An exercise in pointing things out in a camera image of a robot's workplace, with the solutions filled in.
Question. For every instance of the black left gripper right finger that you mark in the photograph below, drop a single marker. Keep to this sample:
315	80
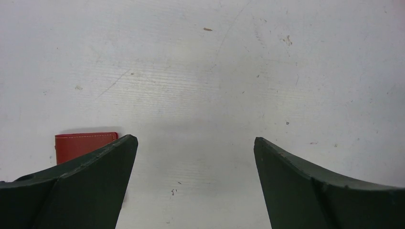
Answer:
302	195

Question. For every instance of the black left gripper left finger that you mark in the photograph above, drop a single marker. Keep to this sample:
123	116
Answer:
84	193

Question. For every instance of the red leather card holder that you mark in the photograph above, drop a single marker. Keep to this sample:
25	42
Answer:
71	146

